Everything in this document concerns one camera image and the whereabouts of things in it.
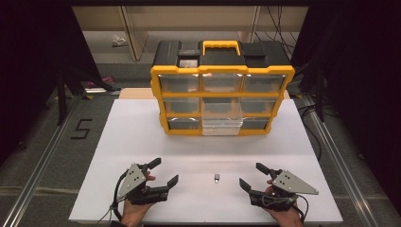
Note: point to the pink object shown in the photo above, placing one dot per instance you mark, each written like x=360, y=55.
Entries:
x=101, y=81

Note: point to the person's right hand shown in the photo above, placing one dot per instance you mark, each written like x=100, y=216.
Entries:
x=285, y=217

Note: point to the crumpled white paper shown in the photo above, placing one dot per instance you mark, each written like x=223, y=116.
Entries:
x=119, y=40

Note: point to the aluminium rail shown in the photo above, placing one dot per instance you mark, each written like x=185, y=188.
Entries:
x=41, y=167
x=343, y=167

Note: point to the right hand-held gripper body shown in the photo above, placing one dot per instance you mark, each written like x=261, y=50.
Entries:
x=283, y=186

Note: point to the yellow and black drawer organizer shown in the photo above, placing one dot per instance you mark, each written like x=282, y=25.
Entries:
x=220, y=58

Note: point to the light wooden partition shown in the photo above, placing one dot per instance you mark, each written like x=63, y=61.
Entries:
x=189, y=19

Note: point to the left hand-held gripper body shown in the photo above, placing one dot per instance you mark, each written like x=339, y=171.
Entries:
x=135, y=180

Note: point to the black metal stand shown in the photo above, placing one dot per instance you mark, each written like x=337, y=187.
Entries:
x=63, y=94

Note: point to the small metal part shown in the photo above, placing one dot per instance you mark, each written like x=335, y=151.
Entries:
x=217, y=178

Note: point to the clear plastic drawer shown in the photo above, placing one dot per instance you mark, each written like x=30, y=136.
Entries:
x=222, y=123

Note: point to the light wooden board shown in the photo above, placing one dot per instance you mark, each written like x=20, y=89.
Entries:
x=135, y=93

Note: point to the person's left hand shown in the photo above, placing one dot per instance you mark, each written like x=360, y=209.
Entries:
x=135, y=214

